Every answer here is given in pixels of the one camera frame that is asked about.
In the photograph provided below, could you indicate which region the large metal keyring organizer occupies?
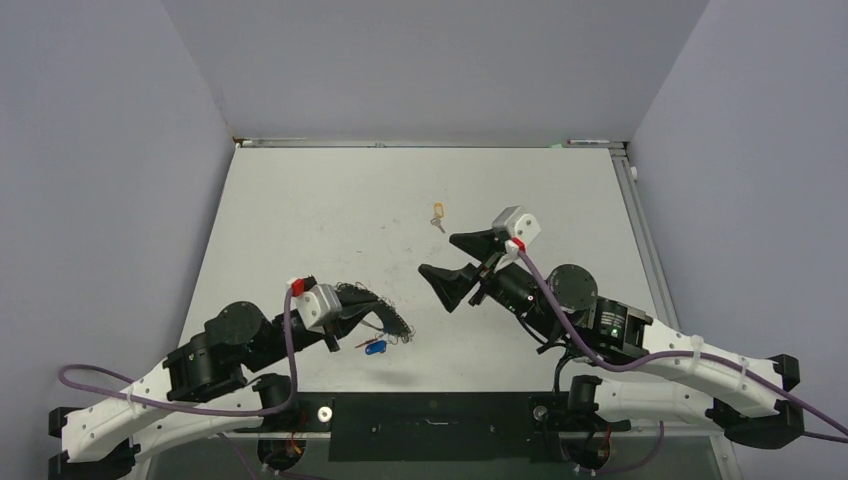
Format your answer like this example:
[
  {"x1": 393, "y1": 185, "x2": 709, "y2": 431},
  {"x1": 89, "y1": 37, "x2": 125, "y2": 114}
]
[{"x1": 333, "y1": 283, "x2": 415, "y2": 344}]

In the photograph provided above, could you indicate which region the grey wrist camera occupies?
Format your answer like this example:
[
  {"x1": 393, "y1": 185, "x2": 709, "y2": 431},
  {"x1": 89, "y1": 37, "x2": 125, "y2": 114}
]
[
  {"x1": 492, "y1": 205, "x2": 541, "y2": 246},
  {"x1": 294, "y1": 284, "x2": 342, "y2": 333}
]

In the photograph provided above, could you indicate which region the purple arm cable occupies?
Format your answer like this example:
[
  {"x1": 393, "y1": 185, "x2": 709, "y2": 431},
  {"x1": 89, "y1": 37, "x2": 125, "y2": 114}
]
[
  {"x1": 58, "y1": 278, "x2": 307, "y2": 419},
  {"x1": 504, "y1": 238, "x2": 848, "y2": 445}
]

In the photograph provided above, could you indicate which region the silver key with yellow tag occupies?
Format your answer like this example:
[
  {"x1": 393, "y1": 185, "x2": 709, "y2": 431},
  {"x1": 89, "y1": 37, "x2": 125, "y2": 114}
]
[{"x1": 430, "y1": 217, "x2": 445, "y2": 233}]

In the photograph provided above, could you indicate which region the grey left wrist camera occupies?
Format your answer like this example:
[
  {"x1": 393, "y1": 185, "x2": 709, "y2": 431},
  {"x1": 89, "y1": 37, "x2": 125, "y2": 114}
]
[{"x1": 294, "y1": 284, "x2": 342, "y2": 333}]

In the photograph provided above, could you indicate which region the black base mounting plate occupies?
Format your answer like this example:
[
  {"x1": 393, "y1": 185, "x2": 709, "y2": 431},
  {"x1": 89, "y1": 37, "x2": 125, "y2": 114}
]
[{"x1": 253, "y1": 392, "x2": 631, "y2": 462}]

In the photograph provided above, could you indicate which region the silver key with blue tag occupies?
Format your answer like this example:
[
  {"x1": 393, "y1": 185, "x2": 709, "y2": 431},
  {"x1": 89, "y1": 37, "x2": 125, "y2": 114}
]
[{"x1": 354, "y1": 338, "x2": 385, "y2": 349}]

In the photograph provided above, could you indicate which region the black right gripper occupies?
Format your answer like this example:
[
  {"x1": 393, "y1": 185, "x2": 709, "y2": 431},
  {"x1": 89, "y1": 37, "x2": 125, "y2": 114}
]
[{"x1": 419, "y1": 228, "x2": 561, "y2": 339}]

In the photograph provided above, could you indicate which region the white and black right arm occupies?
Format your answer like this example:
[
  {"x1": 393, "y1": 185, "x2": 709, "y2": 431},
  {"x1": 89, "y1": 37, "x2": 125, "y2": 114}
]
[{"x1": 418, "y1": 230, "x2": 805, "y2": 450}]

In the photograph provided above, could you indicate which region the blue plastic key tag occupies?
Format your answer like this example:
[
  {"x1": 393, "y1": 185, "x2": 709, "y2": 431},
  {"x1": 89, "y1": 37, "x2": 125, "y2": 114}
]
[{"x1": 364, "y1": 341, "x2": 388, "y2": 355}]

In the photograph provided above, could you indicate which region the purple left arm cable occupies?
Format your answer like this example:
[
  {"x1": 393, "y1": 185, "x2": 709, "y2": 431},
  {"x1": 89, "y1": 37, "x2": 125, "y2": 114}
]
[{"x1": 58, "y1": 278, "x2": 307, "y2": 419}]

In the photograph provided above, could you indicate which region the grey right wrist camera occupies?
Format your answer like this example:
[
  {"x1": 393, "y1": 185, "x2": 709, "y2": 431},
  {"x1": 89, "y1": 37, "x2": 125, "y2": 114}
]
[{"x1": 492, "y1": 205, "x2": 541, "y2": 246}]

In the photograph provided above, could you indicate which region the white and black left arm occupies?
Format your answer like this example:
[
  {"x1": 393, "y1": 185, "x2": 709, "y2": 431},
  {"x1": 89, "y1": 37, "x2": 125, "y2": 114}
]
[{"x1": 48, "y1": 284, "x2": 409, "y2": 479}]

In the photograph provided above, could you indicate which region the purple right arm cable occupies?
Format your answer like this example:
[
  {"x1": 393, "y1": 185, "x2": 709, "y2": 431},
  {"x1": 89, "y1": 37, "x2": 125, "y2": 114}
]
[{"x1": 504, "y1": 238, "x2": 848, "y2": 445}]

